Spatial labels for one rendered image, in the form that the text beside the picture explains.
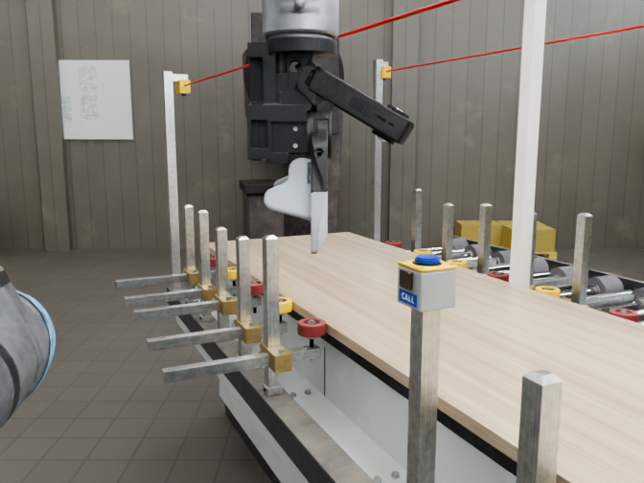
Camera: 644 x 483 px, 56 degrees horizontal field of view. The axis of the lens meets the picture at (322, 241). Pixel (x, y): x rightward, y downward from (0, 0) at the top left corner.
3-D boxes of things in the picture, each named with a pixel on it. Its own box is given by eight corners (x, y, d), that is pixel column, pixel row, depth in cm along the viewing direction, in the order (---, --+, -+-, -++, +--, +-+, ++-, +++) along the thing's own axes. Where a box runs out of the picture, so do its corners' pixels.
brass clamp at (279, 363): (272, 374, 163) (272, 356, 162) (256, 357, 175) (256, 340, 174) (294, 370, 166) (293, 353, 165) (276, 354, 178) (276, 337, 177)
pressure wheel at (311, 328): (305, 352, 178) (304, 314, 176) (330, 356, 175) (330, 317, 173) (292, 361, 171) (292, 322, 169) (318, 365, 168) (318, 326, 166)
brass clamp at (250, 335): (243, 344, 185) (243, 329, 185) (231, 332, 197) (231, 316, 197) (263, 341, 188) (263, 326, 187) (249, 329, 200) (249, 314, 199)
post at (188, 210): (189, 316, 262) (184, 205, 253) (187, 314, 265) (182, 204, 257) (196, 315, 263) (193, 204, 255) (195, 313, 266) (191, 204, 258)
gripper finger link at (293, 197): (263, 253, 56) (266, 169, 60) (327, 253, 56) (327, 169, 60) (260, 239, 54) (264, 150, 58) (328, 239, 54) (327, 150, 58)
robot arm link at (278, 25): (337, 4, 63) (340, -15, 55) (337, 50, 64) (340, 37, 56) (264, 4, 63) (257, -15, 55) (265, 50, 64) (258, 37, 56)
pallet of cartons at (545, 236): (535, 250, 752) (537, 219, 745) (558, 263, 679) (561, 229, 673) (449, 250, 751) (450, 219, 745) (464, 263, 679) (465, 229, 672)
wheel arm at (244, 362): (164, 387, 154) (164, 371, 154) (162, 381, 157) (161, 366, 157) (320, 360, 172) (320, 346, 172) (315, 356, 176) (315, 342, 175)
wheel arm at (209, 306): (135, 323, 199) (134, 310, 198) (133, 320, 202) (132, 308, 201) (262, 308, 217) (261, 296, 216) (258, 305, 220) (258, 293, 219)
